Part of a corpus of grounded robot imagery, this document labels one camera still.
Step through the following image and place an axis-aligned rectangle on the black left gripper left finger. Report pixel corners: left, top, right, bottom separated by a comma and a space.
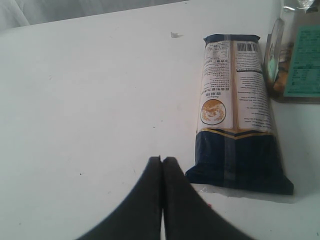
79, 156, 163, 240

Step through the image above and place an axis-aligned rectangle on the small white paper scrap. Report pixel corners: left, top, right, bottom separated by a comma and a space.
170, 32, 183, 39

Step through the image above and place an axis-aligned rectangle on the white backdrop curtain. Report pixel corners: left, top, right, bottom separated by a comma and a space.
0, 0, 175, 32

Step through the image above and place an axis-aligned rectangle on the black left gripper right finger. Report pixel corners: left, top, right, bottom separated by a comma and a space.
162, 157, 252, 240

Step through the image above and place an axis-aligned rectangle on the blue white spaghetti packet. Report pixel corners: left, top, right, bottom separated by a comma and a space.
185, 34, 294, 196

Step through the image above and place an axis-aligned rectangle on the nut jar with gold lid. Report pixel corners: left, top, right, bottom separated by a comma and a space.
263, 0, 320, 104

